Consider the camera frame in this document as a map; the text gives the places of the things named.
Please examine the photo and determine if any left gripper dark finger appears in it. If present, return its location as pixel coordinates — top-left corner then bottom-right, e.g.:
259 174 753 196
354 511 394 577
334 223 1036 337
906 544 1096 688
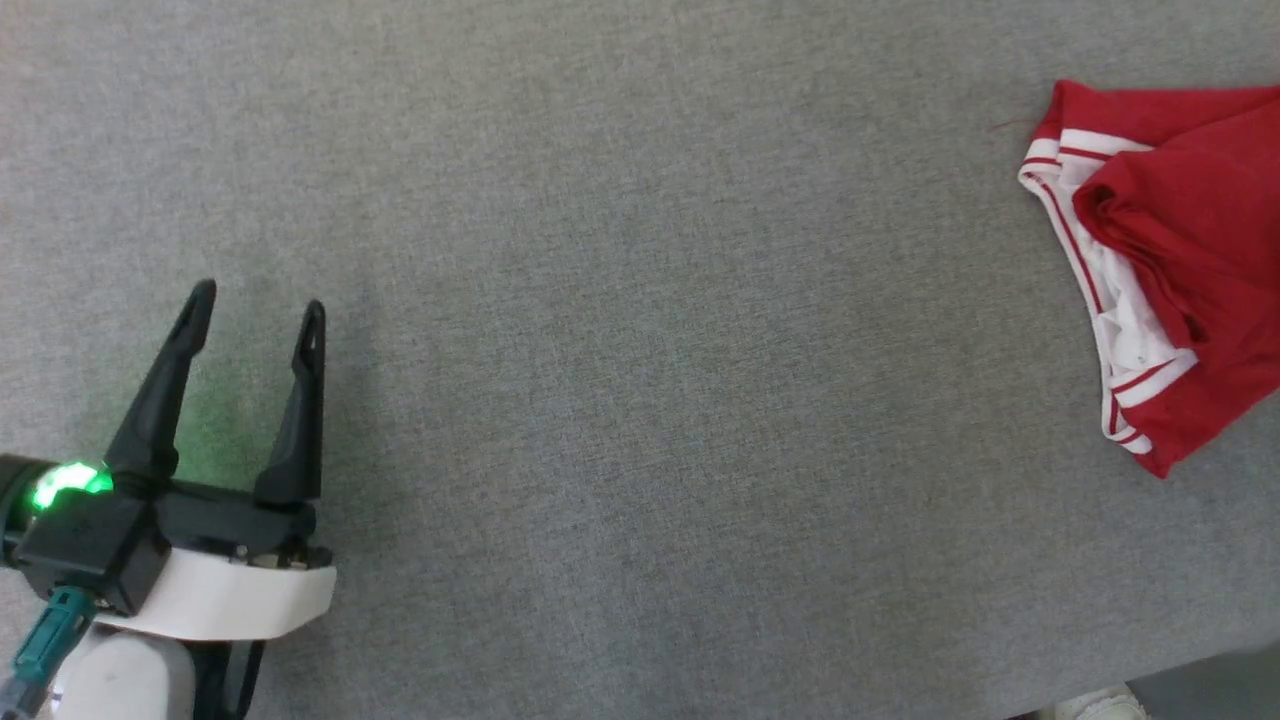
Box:
104 279 219 493
252 299 328 505

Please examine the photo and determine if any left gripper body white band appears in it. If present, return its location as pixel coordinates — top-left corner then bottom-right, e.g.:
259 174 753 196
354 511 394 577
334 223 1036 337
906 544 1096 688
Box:
95 480 339 642

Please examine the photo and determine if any red basketball jersey white trim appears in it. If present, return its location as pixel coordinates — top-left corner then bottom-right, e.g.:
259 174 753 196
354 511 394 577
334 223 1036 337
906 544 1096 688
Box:
1017 79 1280 480

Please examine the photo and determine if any grey fabric sofa cushion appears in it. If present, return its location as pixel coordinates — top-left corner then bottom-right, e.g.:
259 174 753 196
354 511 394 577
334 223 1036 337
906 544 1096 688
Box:
0 0 1280 720

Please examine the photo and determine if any white rounded object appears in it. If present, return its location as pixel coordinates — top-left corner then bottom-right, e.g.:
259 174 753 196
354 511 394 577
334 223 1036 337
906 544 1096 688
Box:
1038 684 1153 720

